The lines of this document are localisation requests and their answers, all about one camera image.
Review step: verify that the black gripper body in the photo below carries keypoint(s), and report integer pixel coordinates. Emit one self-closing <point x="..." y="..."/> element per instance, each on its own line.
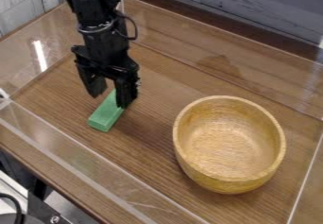
<point x="101" y="57"/>

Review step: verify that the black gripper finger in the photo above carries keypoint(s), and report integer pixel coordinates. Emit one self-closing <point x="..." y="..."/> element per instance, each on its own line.
<point x="92" y="81"/>
<point x="126" y="91"/>

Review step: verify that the green rectangular block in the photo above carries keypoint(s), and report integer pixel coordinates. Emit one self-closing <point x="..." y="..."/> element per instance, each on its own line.
<point x="106" y="114"/>

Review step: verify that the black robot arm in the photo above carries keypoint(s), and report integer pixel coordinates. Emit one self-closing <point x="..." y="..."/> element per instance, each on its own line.
<point x="93" y="12"/>

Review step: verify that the brown wooden bowl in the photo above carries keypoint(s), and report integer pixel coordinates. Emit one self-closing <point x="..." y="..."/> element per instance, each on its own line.
<point x="229" y="144"/>

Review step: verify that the black metal stand base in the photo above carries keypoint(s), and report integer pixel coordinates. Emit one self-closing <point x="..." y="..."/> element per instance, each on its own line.
<point x="40" y="213"/>

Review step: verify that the clear acrylic tray wall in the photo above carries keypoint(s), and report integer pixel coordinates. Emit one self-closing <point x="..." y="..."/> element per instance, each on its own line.
<point x="120" y="174"/>

